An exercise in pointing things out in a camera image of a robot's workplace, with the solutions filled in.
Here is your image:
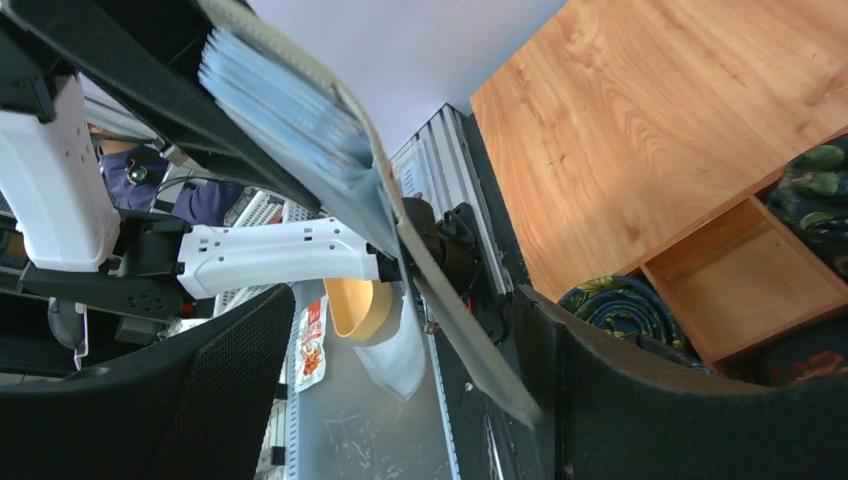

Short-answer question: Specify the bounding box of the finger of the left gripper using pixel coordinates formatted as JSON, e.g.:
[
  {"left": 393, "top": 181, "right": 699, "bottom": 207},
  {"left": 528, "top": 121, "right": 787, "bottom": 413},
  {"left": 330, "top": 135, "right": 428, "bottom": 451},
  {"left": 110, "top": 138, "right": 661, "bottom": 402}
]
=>
[{"left": 4, "top": 1, "right": 320, "bottom": 211}]

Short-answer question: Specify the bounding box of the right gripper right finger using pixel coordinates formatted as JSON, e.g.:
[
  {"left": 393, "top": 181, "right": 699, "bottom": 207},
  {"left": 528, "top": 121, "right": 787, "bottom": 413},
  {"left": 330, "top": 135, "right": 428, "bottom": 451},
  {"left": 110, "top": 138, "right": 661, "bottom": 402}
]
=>
[{"left": 513, "top": 285, "right": 847, "bottom": 479}]

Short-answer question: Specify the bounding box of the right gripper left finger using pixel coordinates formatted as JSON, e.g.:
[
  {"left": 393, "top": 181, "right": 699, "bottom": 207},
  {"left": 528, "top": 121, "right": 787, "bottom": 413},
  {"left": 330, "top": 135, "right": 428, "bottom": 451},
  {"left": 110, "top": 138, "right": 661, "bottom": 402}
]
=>
[{"left": 1, "top": 284, "right": 295, "bottom": 479}]

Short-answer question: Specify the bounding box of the grey card holder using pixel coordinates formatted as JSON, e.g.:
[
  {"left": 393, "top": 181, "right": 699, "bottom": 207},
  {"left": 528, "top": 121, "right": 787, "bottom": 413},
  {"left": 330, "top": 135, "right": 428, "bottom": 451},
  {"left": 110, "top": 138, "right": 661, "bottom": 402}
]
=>
[{"left": 199, "top": 1, "right": 542, "bottom": 427}]

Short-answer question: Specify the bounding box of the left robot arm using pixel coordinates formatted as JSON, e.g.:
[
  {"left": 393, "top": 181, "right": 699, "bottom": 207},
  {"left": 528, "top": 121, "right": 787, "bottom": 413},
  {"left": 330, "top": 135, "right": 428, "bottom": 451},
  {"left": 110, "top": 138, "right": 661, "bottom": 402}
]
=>
[{"left": 1, "top": 1, "right": 486, "bottom": 341}]

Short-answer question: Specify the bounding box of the rolled tie bottom left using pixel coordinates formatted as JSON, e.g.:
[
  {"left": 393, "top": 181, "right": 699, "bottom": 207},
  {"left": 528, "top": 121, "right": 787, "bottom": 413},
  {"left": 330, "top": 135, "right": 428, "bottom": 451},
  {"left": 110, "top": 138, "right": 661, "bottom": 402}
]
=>
[{"left": 559, "top": 276, "right": 714, "bottom": 374}]

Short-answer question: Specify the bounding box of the rolled tie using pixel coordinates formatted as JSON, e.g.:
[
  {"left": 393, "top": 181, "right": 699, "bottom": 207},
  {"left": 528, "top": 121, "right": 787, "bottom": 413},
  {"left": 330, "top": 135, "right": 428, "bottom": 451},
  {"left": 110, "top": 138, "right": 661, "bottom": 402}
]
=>
[
  {"left": 766, "top": 134, "right": 847, "bottom": 278},
  {"left": 559, "top": 276, "right": 714, "bottom": 374}
]

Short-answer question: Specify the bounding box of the snack packet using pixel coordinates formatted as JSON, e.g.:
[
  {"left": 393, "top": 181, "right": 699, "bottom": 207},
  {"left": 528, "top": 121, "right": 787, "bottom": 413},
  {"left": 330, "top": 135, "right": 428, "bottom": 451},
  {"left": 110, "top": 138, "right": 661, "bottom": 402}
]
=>
[{"left": 293, "top": 296, "right": 328, "bottom": 393}]

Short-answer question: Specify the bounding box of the wooden compartment tray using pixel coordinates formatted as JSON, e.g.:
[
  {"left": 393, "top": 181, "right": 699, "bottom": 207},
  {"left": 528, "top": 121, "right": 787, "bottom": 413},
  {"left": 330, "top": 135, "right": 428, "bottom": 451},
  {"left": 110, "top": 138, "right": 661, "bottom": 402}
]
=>
[{"left": 619, "top": 139, "right": 847, "bottom": 373}]

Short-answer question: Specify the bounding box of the rolled tie bottom centre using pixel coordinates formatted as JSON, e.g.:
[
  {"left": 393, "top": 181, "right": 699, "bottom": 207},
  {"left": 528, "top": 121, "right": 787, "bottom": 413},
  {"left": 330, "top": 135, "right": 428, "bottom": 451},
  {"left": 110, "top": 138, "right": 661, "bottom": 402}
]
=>
[{"left": 766, "top": 134, "right": 847, "bottom": 278}]

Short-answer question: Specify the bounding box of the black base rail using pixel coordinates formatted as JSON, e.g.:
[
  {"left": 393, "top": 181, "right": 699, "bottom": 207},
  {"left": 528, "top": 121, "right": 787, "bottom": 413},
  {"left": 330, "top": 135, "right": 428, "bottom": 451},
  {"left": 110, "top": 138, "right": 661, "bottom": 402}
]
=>
[{"left": 393, "top": 104, "right": 568, "bottom": 479}]

